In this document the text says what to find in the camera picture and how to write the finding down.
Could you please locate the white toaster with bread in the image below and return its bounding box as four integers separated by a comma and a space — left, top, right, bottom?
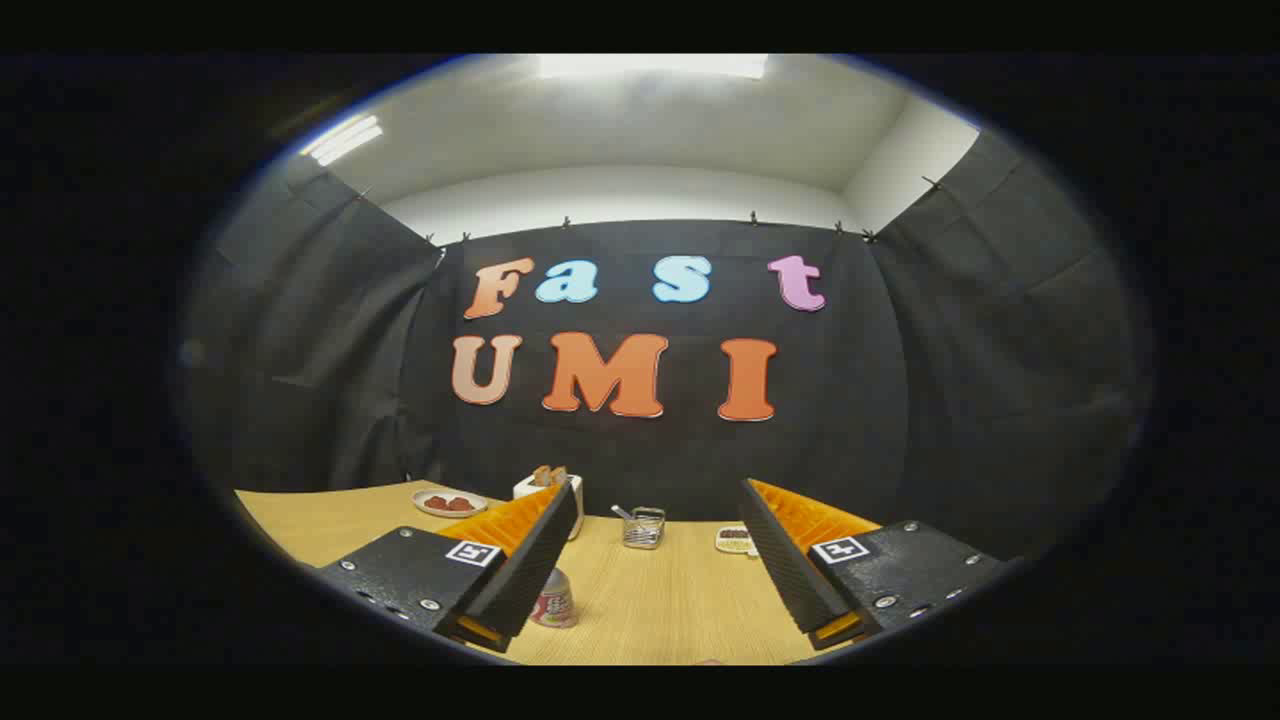
512, 465, 585, 541

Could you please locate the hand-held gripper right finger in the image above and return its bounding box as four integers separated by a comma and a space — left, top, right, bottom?
738, 477, 1009, 652

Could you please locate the wide ceiling light panel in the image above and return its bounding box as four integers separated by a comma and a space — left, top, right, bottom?
538, 54, 771, 82

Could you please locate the wooden table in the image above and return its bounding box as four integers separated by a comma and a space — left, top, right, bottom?
233, 480, 886, 666

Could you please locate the white plate with red food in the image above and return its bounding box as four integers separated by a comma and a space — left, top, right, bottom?
412, 489, 489, 518

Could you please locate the wire basket with cutlery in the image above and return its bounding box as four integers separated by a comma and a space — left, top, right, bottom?
612, 505, 667, 550

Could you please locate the silver juice bottle red label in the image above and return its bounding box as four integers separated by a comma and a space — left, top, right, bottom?
530, 568, 578, 629

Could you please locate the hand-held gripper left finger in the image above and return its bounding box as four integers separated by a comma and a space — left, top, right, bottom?
318, 478, 581, 654

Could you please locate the striped ceiling light panel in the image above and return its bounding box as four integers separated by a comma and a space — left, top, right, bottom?
298, 114, 385, 169

